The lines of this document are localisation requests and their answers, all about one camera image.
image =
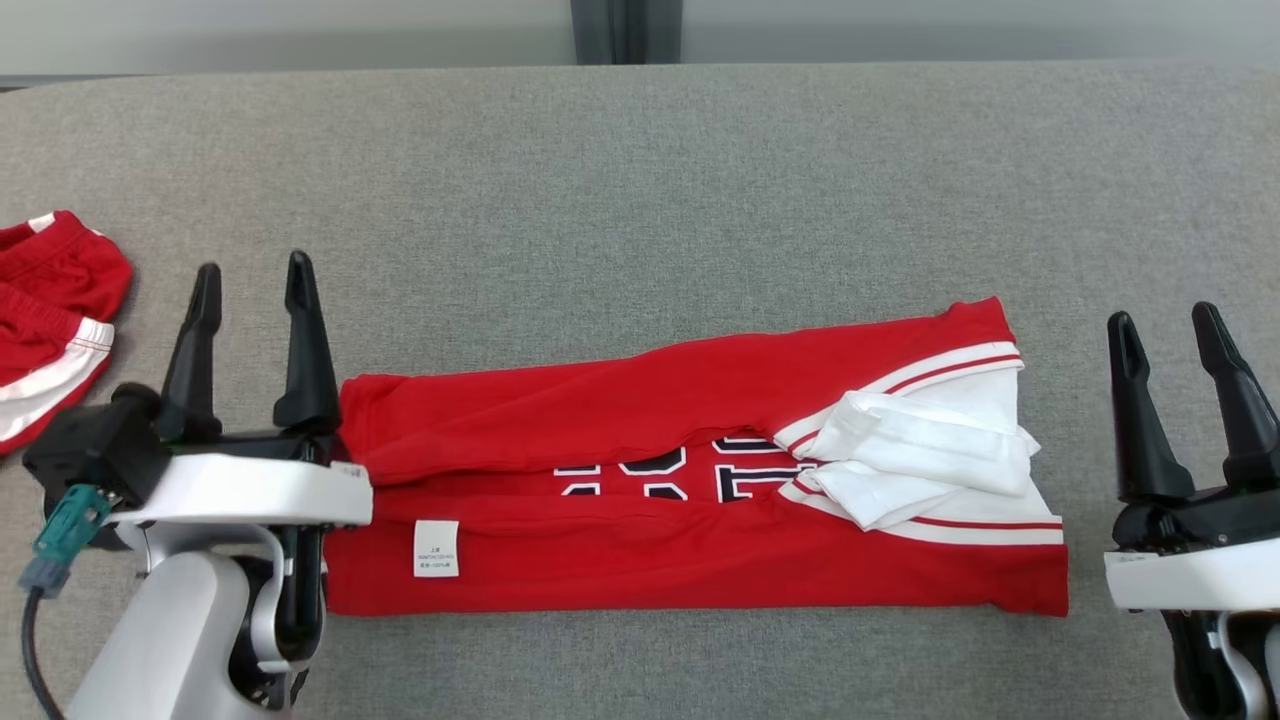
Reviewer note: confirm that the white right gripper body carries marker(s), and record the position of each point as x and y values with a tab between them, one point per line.
1200	575

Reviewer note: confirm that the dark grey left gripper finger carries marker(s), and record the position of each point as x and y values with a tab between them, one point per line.
305	370
195	380

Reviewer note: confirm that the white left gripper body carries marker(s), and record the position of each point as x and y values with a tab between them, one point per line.
250	490

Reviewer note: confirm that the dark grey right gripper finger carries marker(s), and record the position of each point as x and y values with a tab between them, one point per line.
1140	440
1240	420

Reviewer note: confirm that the red Bulls jersey white sleeves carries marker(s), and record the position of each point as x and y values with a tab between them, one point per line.
620	410

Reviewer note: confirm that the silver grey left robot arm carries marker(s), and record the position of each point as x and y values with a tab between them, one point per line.
170	640

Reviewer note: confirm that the red shorts white stripes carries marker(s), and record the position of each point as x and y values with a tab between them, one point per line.
60	280

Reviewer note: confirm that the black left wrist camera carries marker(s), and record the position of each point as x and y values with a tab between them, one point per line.
90	450

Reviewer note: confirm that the grey metal post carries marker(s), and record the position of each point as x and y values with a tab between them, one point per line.
625	30

